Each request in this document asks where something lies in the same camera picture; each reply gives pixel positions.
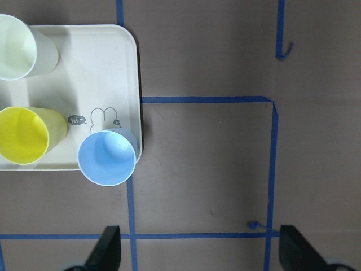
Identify blue plastic cup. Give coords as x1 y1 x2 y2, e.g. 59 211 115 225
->
77 128 138 187

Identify yellow plastic cup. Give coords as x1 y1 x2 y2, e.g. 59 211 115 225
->
1 106 68 165

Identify cream plastic tray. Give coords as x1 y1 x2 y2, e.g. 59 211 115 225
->
1 25 143 171

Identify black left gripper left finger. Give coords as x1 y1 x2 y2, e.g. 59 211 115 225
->
85 226 121 270

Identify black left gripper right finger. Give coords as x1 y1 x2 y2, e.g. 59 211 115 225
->
279 225 329 270

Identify pale green plastic cup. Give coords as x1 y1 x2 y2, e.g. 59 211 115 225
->
1 14 59 81

